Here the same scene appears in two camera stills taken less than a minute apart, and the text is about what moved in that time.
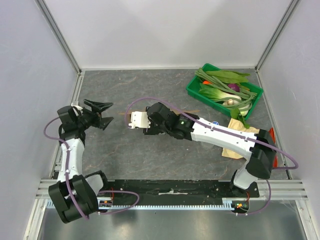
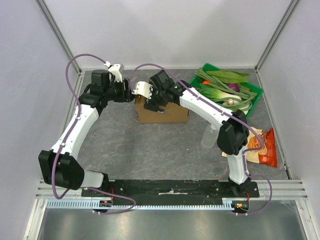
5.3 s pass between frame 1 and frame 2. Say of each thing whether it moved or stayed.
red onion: stayed
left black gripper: moved
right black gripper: moved
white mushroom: stayed
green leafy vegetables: stayed
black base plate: stayed
